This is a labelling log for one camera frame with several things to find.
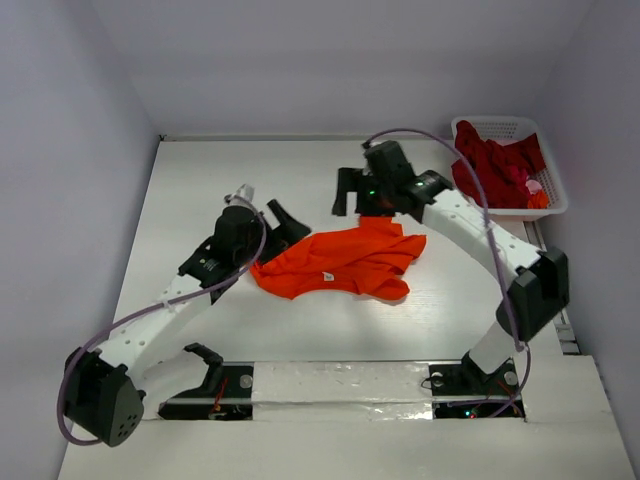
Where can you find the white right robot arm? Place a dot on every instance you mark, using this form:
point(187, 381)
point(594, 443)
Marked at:
point(534, 282)

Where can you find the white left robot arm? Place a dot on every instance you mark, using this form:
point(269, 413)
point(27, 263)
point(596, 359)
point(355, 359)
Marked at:
point(126, 372)

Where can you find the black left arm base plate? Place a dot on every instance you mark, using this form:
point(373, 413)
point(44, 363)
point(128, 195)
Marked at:
point(223, 395)

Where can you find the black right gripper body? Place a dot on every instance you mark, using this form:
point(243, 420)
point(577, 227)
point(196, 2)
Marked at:
point(355, 186)

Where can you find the orange t-shirt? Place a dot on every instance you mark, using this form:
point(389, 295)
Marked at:
point(369, 260)

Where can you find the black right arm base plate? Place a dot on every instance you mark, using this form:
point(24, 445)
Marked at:
point(457, 395)

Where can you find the dark red t-shirt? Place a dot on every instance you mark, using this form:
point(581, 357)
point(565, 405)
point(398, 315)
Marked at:
point(488, 161)

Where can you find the white plastic laundry basket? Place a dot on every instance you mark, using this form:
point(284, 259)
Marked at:
point(509, 129)

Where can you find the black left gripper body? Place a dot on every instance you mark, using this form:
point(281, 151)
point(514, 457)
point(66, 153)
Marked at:
point(273, 241)

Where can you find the orange garment in basket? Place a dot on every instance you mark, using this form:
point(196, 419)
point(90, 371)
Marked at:
point(538, 201)

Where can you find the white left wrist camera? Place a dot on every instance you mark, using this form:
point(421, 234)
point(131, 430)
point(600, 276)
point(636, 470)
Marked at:
point(242, 196)

